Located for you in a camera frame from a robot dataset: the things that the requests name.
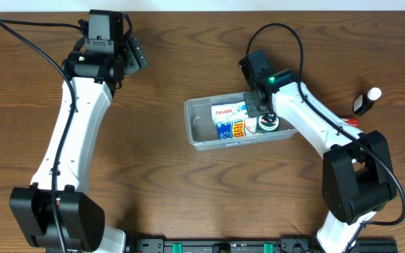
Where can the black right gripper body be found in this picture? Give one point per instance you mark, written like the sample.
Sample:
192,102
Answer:
252,104

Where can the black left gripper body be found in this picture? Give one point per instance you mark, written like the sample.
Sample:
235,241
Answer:
132,56

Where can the green Zam-Buk box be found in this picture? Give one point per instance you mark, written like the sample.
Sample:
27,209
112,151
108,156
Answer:
267,124

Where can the blue fever medicine box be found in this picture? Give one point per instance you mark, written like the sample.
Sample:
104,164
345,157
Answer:
237,129

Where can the white Panadol packet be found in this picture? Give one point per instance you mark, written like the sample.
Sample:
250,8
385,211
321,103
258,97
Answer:
229,112

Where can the clear plastic container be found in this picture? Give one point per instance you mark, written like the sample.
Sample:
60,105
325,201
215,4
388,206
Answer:
202,131

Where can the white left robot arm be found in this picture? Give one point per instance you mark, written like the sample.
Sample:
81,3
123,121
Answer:
55,211

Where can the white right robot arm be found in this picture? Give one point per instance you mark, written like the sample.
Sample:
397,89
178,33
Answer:
358,179

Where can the red Panadol box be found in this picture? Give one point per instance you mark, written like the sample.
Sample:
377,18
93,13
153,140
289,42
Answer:
350,121

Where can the dark syrup bottle white cap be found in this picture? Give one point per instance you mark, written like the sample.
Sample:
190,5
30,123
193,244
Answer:
366,101

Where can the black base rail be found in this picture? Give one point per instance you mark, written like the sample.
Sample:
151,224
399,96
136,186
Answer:
288,245

